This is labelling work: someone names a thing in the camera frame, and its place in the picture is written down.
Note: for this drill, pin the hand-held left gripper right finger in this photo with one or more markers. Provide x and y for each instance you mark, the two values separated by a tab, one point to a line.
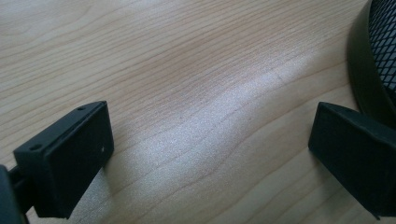
358	149

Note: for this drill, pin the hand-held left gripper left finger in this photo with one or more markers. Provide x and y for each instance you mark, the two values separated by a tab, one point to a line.
67	161

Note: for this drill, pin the black metal mesh basket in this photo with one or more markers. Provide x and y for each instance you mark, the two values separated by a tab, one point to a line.
373	62

